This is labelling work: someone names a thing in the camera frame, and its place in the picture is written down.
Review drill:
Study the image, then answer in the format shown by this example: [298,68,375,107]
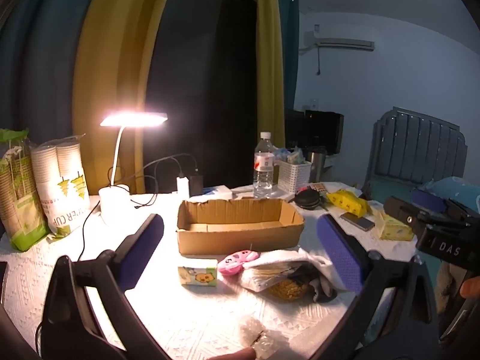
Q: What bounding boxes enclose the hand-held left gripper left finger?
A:
[41,213,169,360]

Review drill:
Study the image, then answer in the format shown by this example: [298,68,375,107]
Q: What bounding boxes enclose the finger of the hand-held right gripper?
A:
[410,188,451,214]
[383,195,422,227]

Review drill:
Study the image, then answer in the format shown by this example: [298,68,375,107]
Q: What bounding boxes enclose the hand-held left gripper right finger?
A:
[311,213,440,360]

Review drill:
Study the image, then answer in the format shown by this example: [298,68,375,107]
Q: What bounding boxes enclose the grey sock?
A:
[298,264,339,304]

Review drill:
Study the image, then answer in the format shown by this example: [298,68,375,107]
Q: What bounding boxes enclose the white cloth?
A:
[244,249,362,292]

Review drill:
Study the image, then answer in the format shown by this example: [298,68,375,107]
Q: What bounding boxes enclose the small cartoon tissue pack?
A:
[177,259,218,287]

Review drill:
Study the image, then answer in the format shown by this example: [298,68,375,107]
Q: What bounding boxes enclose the clear plastic packet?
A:
[239,260,301,294]

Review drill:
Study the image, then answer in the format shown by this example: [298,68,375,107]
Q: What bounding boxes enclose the pink plush toy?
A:
[218,249,260,277]

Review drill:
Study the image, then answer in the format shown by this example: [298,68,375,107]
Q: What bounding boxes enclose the cardboard box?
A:
[176,197,305,257]

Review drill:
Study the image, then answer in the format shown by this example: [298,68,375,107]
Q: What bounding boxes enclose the clear bubble wrap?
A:
[239,316,291,360]

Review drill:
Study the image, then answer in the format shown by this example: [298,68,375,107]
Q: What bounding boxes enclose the person's right hand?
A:
[459,274,480,302]

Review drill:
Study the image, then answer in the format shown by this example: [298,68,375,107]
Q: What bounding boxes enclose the person's left hand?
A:
[210,346,257,360]

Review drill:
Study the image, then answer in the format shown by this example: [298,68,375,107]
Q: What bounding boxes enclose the yellow tissue pack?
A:
[374,209,416,241]

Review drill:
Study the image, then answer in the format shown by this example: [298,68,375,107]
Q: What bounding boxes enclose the blue pillow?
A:
[418,177,480,216]

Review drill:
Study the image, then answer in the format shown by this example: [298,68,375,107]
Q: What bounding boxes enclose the dark smartphone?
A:
[340,211,376,232]

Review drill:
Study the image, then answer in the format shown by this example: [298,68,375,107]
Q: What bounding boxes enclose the grey padded headboard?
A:
[368,106,468,193]

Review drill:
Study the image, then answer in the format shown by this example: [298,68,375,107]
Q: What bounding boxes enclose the yellow snack packet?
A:
[325,190,371,217]

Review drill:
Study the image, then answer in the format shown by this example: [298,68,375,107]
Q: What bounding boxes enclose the white desk lamp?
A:
[98,111,169,226]

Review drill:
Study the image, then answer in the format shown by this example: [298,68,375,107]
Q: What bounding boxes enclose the black round pouch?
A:
[294,189,322,211]

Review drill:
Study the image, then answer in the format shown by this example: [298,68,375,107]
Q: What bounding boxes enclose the white charger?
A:
[176,175,190,200]

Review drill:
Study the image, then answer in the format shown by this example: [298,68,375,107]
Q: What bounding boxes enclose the black power adapter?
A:
[188,174,204,198]

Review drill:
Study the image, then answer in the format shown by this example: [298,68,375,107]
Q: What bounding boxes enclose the white embossed tablecloth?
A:
[0,182,419,360]

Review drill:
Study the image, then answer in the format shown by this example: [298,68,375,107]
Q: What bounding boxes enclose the white woven basket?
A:
[275,159,313,194]

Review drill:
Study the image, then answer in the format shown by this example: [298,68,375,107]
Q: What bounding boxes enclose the steel thermos cup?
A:
[307,149,329,185]

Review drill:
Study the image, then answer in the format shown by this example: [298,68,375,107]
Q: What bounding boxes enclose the white flat box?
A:
[202,185,234,200]

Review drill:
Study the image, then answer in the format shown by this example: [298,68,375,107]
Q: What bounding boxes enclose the white bag of paper cups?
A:
[30,133,91,239]

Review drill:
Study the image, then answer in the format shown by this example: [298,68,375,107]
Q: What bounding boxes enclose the packets in basket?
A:
[275,145,305,166]

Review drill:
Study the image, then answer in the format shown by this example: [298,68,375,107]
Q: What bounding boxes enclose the black monitor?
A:
[284,109,345,155]

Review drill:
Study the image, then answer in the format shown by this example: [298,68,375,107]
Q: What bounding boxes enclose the clear water bottle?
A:
[253,131,278,199]

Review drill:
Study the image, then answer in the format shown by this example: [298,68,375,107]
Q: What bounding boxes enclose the green bag of paper cups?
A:
[0,128,50,252]

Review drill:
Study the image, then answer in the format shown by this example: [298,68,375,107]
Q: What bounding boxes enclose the white air conditioner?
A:
[312,30,376,52]

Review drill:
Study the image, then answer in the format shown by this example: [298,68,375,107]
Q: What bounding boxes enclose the wide yellow curtain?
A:
[72,0,178,196]

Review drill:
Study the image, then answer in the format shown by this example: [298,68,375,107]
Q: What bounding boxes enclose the narrow yellow curtain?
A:
[252,0,286,151]

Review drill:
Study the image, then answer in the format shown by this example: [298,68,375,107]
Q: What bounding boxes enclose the teal curtain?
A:
[0,0,109,154]

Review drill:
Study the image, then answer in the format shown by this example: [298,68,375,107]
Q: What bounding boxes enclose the black cable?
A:
[77,153,199,263]

